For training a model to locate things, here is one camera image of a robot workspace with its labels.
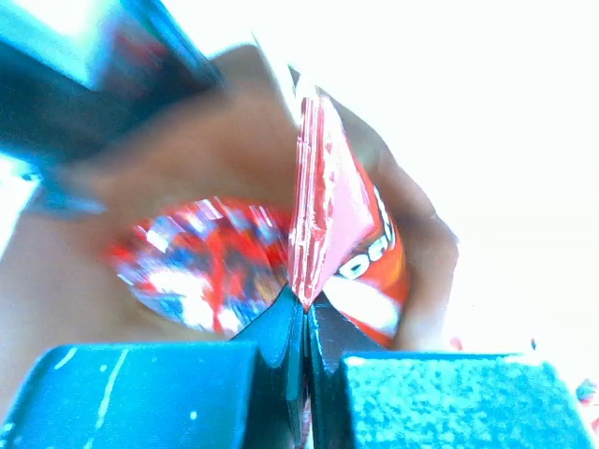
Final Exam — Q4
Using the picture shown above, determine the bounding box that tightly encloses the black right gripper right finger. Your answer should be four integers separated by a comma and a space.
306, 296, 594, 448

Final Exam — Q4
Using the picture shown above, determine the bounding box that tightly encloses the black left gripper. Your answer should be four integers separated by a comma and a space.
1, 1, 220, 215

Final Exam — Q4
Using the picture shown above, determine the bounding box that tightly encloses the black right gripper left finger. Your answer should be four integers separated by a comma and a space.
1, 289, 304, 448

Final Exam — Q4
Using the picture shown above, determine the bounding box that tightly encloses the red candy assortment bag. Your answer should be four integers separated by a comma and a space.
107, 197, 290, 338

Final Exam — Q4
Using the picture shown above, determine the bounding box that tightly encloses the red Doritos bag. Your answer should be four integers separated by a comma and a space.
288, 93, 409, 347

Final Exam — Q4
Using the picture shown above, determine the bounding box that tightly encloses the brown paper bag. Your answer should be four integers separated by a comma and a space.
0, 44, 462, 398

